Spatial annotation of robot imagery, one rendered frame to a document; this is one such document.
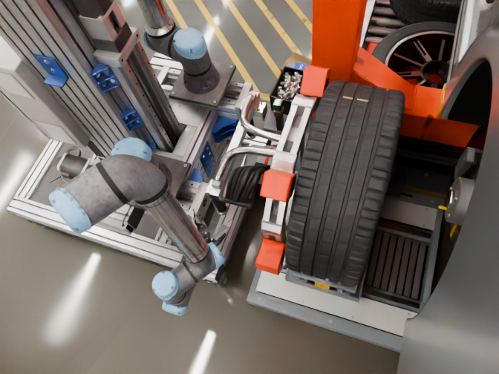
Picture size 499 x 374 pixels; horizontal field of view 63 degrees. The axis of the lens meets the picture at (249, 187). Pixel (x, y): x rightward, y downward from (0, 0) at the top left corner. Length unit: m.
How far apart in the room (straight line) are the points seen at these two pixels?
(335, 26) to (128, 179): 0.92
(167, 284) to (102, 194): 0.37
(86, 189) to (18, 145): 2.21
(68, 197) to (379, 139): 0.77
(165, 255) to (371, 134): 1.28
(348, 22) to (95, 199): 1.00
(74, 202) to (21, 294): 1.73
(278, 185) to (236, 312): 1.19
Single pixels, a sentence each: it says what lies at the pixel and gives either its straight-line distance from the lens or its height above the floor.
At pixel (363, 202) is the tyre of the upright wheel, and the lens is 1.10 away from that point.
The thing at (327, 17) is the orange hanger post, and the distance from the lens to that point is 1.51.
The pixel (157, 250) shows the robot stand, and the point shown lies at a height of 0.23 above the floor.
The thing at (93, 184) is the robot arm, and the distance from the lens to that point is 0.96.
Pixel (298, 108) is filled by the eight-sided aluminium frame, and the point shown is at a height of 1.11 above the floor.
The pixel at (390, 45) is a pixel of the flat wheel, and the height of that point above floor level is 0.50.
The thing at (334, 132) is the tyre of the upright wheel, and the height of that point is 1.18.
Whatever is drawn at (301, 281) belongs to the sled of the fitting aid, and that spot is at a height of 0.17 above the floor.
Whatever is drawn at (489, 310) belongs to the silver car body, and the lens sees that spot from 0.76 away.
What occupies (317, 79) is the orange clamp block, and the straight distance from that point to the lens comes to 1.34.
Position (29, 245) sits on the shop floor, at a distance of 2.74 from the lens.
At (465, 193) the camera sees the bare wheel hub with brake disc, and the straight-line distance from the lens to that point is 1.40.
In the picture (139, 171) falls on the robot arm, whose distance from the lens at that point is 0.97.
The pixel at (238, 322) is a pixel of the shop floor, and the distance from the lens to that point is 2.16.
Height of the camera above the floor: 2.12
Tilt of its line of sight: 63 degrees down
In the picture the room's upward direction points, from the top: 16 degrees counter-clockwise
